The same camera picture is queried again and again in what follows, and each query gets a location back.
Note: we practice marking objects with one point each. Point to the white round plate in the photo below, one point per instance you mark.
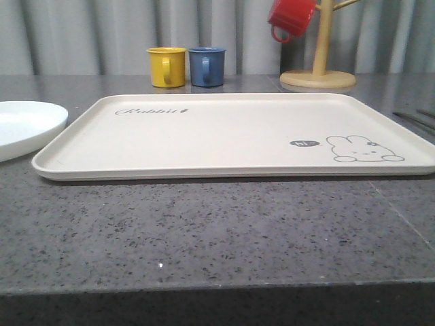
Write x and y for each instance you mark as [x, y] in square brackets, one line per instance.
[27, 126]

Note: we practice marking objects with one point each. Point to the silver metal chopstick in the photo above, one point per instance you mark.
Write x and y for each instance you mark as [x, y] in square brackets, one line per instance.
[416, 120]
[427, 113]

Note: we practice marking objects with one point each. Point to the beige rabbit serving tray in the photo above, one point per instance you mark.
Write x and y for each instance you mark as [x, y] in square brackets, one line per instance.
[167, 136]

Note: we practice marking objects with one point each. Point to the blue enamel mug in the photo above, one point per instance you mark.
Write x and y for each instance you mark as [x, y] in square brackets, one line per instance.
[207, 66]

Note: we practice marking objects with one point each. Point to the yellow enamel mug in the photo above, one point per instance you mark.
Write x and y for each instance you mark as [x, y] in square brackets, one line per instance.
[167, 66]

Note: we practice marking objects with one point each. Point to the wooden mug tree stand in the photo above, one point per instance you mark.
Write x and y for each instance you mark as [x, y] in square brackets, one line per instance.
[319, 77]

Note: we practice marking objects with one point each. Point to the red enamel mug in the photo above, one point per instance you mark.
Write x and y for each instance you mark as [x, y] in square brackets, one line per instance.
[290, 18]

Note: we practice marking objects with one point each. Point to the grey pleated curtain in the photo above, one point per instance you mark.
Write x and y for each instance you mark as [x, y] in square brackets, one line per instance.
[112, 37]

